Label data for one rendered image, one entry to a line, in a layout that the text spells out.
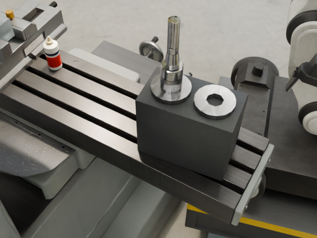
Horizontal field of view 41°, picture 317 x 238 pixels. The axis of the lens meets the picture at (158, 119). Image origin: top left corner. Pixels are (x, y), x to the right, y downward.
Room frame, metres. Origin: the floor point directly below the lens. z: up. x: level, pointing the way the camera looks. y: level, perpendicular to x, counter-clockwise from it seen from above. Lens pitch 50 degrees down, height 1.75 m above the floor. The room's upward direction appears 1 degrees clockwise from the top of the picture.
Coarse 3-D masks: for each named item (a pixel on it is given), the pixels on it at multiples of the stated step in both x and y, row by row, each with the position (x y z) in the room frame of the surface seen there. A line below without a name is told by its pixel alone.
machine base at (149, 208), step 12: (144, 192) 0.89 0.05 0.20; (156, 192) 0.89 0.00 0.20; (132, 204) 0.83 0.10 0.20; (144, 204) 0.83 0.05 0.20; (156, 204) 0.84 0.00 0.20; (168, 204) 0.87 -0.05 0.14; (120, 216) 0.78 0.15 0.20; (132, 216) 0.78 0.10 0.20; (144, 216) 0.78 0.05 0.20; (156, 216) 0.80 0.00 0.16; (168, 216) 0.86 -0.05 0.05; (108, 228) 0.73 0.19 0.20; (120, 228) 0.73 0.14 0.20; (132, 228) 0.73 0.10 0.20; (144, 228) 0.74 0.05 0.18; (156, 228) 0.77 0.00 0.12
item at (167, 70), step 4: (164, 60) 0.65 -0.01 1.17; (180, 60) 0.65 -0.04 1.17; (164, 64) 0.64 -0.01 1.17; (180, 64) 0.64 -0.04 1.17; (164, 68) 0.62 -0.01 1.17; (168, 68) 0.62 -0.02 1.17; (172, 68) 0.62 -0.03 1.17; (176, 68) 0.62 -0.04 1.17; (180, 68) 0.62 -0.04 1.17; (164, 72) 0.62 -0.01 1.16; (168, 72) 0.61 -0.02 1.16; (172, 72) 0.61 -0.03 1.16; (176, 72) 0.62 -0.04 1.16; (180, 72) 0.62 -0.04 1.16
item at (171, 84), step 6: (162, 72) 0.62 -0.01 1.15; (162, 78) 0.62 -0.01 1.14; (168, 78) 0.61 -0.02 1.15; (174, 78) 0.61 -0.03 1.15; (180, 78) 0.62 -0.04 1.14; (162, 84) 0.62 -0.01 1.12; (168, 84) 0.61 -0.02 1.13; (174, 84) 0.61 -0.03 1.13; (180, 84) 0.62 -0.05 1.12; (168, 90) 0.61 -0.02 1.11; (174, 90) 0.61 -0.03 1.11
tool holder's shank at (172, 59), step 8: (176, 16) 0.65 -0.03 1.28; (168, 24) 0.63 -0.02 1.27; (176, 24) 0.63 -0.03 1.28; (168, 32) 0.63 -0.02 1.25; (176, 32) 0.63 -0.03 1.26; (168, 40) 0.63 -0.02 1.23; (176, 40) 0.63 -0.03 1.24; (168, 48) 0.63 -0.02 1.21; (176, 48) 0.63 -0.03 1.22; (168, 56) 0.63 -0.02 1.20; (176, 56) 0.63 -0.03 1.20; (168, 64) 0.62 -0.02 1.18; (176, 64) 0.62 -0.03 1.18
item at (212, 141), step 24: (144, 96) 0.62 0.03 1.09; (168, 96) 0.60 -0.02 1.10; (192, 96) 0.62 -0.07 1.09; (216, 96) 0.61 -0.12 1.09; (240, 96) 0.62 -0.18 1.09; (144, 120) 0.60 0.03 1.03; (168, 120) 0.57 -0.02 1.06; (192, 120) 0.55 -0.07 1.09; (216, 120) 0.55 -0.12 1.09; (240, 120) 0.59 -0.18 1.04; (144, 144) 0.60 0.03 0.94; (168, 144) 0.57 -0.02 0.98; (192, 144) 0.55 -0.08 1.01; (216, 144) 0.53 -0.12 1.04; (192, 168) 0.55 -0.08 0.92; (216, 168) 0.53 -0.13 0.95
